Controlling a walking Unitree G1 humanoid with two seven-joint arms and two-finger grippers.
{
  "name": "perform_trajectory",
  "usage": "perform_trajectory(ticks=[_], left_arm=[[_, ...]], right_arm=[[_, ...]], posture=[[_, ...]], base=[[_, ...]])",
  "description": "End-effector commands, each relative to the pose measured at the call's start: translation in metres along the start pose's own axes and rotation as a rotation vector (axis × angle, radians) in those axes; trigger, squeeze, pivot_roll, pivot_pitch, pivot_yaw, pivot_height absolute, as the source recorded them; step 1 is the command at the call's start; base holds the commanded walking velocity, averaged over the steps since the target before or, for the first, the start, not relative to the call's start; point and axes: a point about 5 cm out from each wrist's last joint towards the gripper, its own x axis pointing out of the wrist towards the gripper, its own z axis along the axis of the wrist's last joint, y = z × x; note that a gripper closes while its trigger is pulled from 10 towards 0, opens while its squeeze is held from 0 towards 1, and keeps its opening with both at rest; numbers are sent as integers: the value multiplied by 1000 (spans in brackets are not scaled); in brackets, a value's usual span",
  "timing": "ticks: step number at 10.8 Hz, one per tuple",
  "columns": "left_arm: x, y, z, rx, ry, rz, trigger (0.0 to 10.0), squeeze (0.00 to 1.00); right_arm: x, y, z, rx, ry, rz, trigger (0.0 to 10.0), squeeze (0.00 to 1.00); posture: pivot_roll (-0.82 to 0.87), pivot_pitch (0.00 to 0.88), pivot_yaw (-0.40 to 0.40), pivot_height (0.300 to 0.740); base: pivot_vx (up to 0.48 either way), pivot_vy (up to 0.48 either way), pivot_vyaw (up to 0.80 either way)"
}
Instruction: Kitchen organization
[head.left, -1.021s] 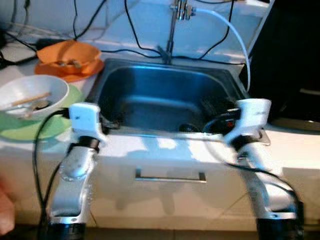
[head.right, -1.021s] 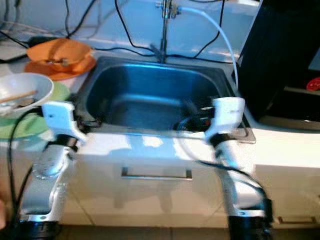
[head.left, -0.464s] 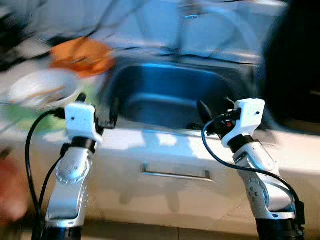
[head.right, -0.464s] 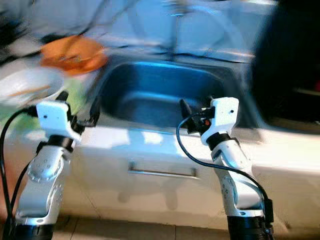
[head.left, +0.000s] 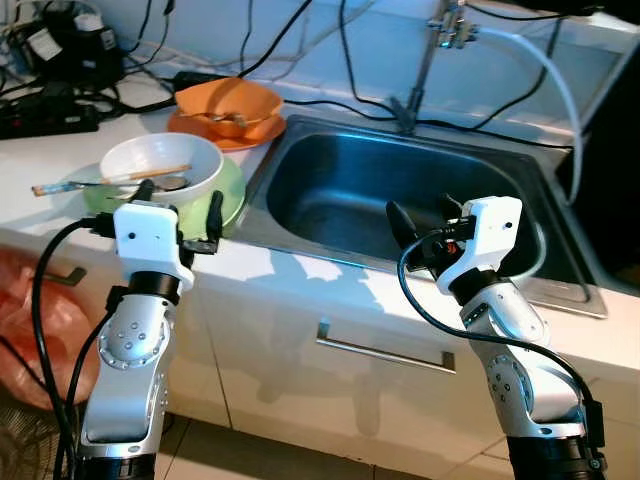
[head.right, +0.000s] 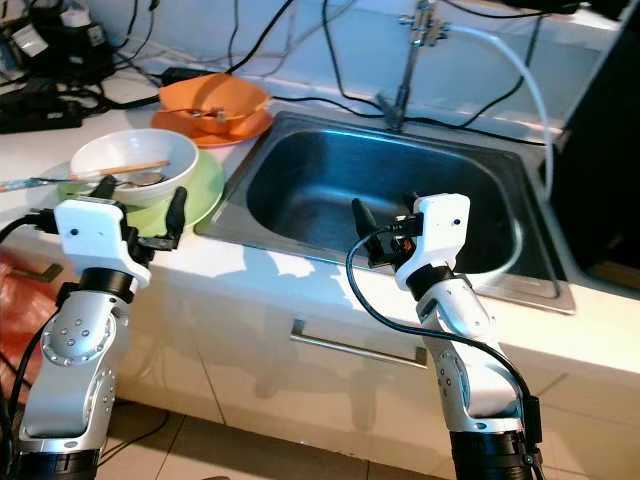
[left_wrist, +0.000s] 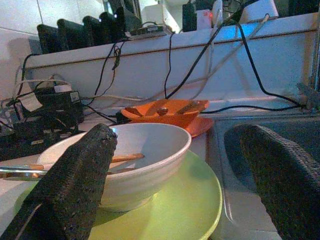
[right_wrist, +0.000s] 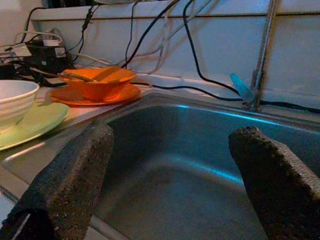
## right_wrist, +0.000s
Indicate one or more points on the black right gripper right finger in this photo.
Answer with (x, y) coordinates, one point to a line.
(280, 190)

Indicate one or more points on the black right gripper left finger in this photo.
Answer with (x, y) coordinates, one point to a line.
(70, 180)

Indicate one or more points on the white ribbed bowl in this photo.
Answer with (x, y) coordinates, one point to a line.
(15, 105)

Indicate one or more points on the light green plate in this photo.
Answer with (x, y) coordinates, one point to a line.
(42, 120)

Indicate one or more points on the orange bowl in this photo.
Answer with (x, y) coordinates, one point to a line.
(100, 88)

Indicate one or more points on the orange plate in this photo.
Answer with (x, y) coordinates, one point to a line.
(125, 96)

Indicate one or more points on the stainless steel sink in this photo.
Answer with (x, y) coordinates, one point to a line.
(175, 150)

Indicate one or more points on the long black power strip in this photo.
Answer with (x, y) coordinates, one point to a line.
(15, 71)

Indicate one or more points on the black charger box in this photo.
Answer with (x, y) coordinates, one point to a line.
(47, 57)

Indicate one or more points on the metal faucet pipe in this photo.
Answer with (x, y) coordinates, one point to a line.
(265, 50)

